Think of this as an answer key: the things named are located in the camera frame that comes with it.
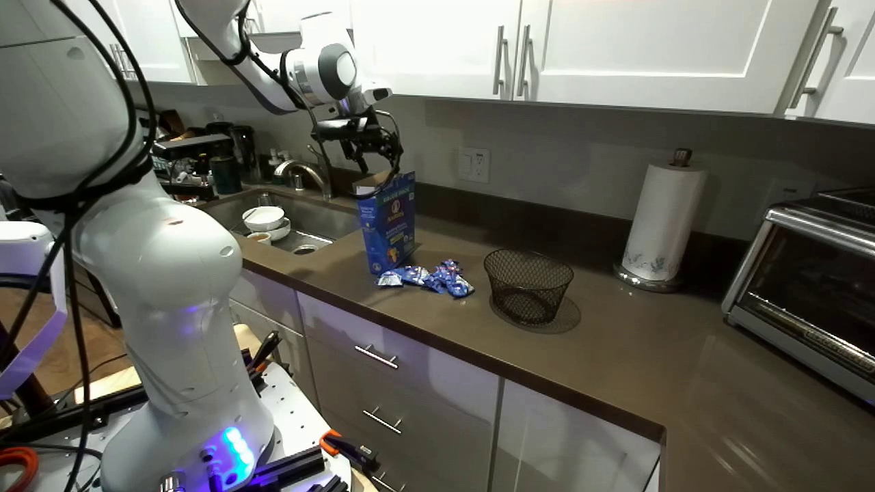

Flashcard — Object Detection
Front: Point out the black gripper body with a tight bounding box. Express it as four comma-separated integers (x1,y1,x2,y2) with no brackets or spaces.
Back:
312,85,398,157

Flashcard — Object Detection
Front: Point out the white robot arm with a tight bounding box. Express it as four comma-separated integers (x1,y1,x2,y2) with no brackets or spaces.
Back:
0,0,277,492

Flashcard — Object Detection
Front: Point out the blue cardboard box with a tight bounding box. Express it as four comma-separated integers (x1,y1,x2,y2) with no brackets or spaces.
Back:
353,171,416,276

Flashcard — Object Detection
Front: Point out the chrome sink faucet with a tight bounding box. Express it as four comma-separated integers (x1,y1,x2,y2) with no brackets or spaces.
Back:
270,149,333,196

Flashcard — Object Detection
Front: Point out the white bowl in sink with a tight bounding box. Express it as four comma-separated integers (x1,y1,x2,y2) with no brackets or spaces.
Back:
241,204,293,243

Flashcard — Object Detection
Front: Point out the blue wrapper pile left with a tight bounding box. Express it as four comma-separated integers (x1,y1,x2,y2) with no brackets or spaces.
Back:
378,265,431,290

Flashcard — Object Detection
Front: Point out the blue wrapper pile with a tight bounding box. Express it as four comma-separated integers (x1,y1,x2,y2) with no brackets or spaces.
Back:
378,265,431,290
431,260,474,299

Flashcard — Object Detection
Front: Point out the blue wrapper pile right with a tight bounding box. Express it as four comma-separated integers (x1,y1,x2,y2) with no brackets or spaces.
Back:
431,260,474,299

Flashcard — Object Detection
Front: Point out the black coffee machine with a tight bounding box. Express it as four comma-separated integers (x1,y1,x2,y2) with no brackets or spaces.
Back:
152,108,253,200

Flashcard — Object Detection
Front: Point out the black screwdriver tool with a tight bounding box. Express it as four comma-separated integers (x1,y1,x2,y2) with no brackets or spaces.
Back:
245,331,281,375

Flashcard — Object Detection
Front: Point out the white paper towel roll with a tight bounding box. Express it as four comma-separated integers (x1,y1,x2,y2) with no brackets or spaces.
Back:
617,146,705,290

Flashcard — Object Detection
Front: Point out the silver toaster oven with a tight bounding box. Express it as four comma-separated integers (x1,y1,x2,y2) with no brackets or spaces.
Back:
721,187,875,406

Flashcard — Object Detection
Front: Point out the wall power outlet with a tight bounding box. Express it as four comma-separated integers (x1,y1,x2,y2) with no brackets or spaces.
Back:
457,146,490,183

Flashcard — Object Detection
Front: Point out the silver cabinet handle left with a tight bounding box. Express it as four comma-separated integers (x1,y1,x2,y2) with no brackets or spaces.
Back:
493,23,510,97

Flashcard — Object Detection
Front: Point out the silver cabinet handle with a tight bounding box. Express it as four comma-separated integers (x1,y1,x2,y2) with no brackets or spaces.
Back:
784,4,845,120
516,23,535,100
493,23,510,97

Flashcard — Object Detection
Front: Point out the black wire mesh basket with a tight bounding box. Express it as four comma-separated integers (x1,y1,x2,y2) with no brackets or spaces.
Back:
483,249,575,324

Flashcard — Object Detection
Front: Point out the drawer handle upper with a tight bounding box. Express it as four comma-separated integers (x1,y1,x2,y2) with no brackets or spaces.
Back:
353,344,398,370

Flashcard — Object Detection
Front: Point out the drawer handle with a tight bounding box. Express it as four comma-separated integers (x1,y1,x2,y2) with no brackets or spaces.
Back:
361,406,401,436
353,344,398,370

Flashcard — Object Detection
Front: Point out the drawer handle lower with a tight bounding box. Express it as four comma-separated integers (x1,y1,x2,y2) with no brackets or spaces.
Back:
361,406,401,436

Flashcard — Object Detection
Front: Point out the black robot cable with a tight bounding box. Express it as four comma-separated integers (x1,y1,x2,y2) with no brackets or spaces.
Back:
0,0,160,492

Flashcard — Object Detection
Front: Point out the silver cabinet handle far right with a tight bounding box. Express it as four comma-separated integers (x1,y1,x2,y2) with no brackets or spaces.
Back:
784,4,845,120

